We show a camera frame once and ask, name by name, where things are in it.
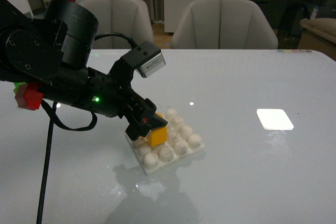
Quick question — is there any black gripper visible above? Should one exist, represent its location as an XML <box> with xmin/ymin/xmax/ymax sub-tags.
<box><xmin>41</xmin><ymin>59</ymin><xmax>168</xmax><ymax>141</ymax></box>

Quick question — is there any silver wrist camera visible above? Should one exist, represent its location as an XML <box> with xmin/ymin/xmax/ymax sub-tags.
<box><xmin>121</xmin><ymin>41</ymin><xmax>166</xmax><ymax>78</ymax></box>

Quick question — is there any beige armchair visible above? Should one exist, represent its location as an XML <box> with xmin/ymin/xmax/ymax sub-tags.
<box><xmin>171</xmin><ymin>0</ymin><xmax>278</xmax><ymax>49</ymax></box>
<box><xmin>80</xmin><ymin>0</ymin><xmax>154</xmax><ymax>45</ymax></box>

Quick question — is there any left beige armchair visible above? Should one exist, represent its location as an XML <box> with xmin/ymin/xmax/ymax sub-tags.
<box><xmin>80</xmin><ymin>0</ymin><xmax>154</xmax><ymax>45</ymax></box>

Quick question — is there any right beige armchair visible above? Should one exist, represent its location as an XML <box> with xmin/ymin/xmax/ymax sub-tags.
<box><xmin>171</xmin><ymin>0</ymin><xmax>278</xmax><ymax>49</ymax></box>

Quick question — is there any yellow toy block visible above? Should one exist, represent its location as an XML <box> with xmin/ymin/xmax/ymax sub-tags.
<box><xmin>146</xmin><ymin>126</ymin><xmax>167</xmax><ymax>147</ymax></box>

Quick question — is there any white studded base plate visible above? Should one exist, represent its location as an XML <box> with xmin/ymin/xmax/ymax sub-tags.
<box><xmin>125</xmin><ymin>109</ymin><xmax>204</xmax><ymax>175</ymax></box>

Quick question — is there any black machine at right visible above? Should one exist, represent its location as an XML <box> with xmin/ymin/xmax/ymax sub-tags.
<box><xmin>277</xmin><ymin>0</ymin><xmax>335</xmax><ymax>49</ymax></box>

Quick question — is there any black cable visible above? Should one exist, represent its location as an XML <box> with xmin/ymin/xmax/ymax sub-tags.
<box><xmin>36</xmin><ymin>33</ymin><xmax>140</xmax><ymax>224</ymax></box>

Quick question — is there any beige cushion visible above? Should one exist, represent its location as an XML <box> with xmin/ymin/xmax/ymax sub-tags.
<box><xmin>300</xmin><ymin>18</ymin><xmax>335</xmax><ymax>41</ymax></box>

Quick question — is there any green toy block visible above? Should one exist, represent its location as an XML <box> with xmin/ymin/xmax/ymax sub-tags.
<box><xmin>13</xmin><ymin>82</ymin><xmax>26</xmax><ymax>94</ymax></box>

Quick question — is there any red button block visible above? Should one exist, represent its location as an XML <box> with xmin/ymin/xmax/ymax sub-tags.
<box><xmin>15</xmin><ymin>82</ymin><xmax>44</xmax><ymax>111</ymax></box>

